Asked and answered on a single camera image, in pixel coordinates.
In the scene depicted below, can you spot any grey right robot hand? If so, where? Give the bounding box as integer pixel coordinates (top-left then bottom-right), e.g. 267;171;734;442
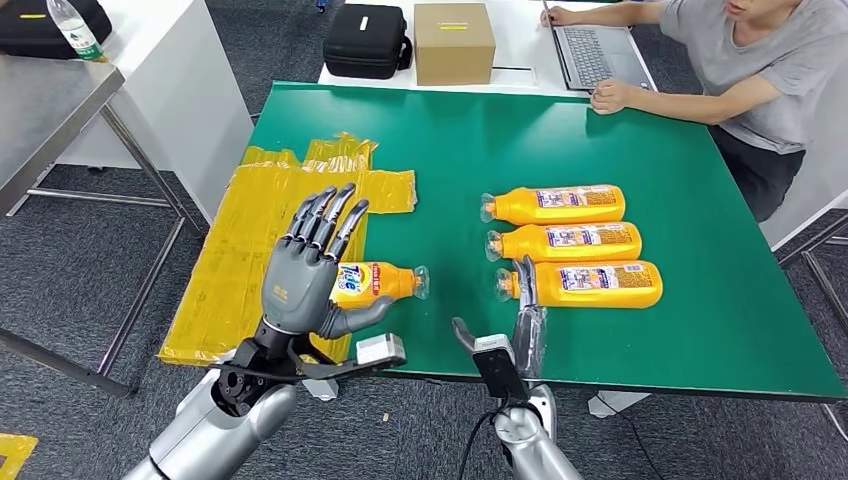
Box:
452;254;550;384

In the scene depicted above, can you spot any person's right hand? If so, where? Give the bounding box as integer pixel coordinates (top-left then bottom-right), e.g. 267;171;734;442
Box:
539;5;584;29

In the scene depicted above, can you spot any person's left hand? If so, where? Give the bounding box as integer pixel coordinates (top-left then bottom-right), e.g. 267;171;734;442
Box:
589;79;639;116

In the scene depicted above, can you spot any clear plastic water bottle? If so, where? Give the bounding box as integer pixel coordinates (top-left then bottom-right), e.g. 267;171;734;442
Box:
44;0;107;64

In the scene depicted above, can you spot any person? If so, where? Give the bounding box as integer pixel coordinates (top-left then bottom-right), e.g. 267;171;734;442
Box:
539;0;848;223

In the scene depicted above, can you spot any brown cardboard box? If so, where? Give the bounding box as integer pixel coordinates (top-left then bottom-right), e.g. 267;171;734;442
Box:
413;2;497;87

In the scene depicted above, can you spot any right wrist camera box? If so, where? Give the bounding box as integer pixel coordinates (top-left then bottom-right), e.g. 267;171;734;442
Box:
471;333;531;401

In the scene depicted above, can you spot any white table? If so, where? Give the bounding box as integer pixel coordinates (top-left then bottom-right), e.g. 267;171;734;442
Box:
56;0;255;227

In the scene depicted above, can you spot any white desk with metal legs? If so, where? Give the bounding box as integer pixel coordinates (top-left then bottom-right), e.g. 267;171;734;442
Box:
758;99;848;336

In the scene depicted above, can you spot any yellow taped cardboard sheet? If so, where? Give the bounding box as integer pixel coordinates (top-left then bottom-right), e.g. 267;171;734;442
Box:
157;131;419;369

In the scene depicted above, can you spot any grey laptop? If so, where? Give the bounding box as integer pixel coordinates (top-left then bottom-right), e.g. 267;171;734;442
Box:
541;0;658;93

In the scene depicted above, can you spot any black zip case with strap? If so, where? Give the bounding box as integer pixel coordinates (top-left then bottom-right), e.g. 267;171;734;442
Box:
322;3;414;81

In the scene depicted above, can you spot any white table foot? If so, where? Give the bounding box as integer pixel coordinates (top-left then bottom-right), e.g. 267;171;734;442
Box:
588;392;651;419
303;377;340;403

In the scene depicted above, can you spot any black floor cable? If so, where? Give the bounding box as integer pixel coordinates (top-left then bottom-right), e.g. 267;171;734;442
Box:
609;396;658;480

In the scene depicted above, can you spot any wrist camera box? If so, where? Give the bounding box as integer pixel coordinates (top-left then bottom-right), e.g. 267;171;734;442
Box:
471;333;531;401
298;333;408;382

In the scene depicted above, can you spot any orange detergent bottle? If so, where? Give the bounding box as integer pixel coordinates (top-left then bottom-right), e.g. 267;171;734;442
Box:
327;260;431;311
484;221;643;265
480;184;627;227
495;260;664;311

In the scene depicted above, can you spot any steel table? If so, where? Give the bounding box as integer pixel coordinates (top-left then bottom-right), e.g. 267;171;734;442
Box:
0;54;208;401

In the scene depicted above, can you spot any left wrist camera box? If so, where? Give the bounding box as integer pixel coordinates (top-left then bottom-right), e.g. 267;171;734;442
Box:
298;333;408;382

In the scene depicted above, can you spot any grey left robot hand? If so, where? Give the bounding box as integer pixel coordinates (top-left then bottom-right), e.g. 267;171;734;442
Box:
260;183;397;341

